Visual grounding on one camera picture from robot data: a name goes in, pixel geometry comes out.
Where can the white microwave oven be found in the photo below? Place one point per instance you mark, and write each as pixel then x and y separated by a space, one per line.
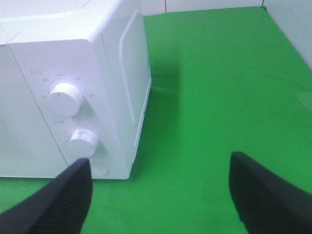
pixel 74 82

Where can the white panel at table edge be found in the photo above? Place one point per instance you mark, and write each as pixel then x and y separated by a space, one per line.
pixel 294 18

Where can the white microwave door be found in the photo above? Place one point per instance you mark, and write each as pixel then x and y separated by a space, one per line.
pixel 27 148

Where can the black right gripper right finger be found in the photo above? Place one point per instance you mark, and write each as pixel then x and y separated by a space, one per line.
pixel 265 202

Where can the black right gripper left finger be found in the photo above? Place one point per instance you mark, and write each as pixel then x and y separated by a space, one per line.
pixel 60 207

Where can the round microwave door button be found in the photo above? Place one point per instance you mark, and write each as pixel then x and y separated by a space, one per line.
pixel 98 168

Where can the white microwave knob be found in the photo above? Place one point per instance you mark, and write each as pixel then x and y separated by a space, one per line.
pixel 65 99
pixel 83 143

